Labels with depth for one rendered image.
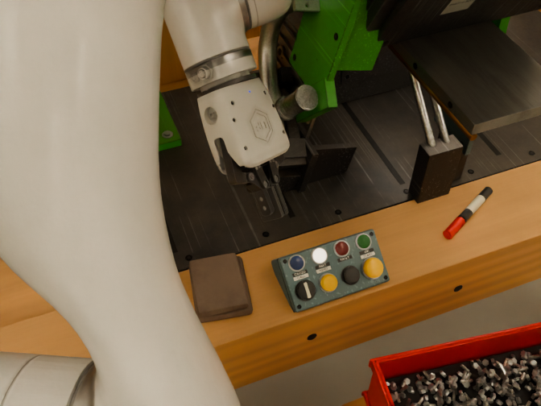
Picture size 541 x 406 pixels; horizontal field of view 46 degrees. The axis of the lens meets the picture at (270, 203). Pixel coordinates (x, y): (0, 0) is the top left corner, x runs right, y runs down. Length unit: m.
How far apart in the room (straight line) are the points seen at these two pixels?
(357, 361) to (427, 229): 0.93
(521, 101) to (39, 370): 0.72
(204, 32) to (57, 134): 0.46
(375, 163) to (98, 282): 0.85
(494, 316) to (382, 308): 1.11
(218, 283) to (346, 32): 0.39
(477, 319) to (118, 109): 1.81
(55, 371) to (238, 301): 0.53
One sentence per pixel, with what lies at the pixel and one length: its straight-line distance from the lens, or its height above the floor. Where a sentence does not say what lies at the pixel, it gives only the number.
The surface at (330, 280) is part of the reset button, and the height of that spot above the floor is 0.94.
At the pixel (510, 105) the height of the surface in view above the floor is 1.13.
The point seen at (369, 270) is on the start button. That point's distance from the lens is 0.92.
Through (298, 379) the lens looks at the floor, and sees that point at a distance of 1.87.
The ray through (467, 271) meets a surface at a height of 0.87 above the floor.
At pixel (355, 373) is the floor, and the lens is 1.89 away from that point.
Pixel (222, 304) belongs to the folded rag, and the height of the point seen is 0.93.
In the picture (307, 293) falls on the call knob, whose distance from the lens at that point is 0.89.
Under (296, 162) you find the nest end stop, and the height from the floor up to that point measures 0.96.
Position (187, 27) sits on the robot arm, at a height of 1.27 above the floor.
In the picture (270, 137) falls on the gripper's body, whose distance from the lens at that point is 0.77.
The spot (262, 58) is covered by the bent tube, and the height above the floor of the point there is 1.07.
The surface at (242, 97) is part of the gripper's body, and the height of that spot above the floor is 1.20.
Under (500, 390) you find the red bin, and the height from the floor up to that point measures 0.89.
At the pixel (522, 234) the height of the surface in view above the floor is 0.90.
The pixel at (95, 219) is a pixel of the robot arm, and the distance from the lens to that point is 0.31.
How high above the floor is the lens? 1.68
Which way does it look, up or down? 48 degrees down
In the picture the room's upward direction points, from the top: straight up
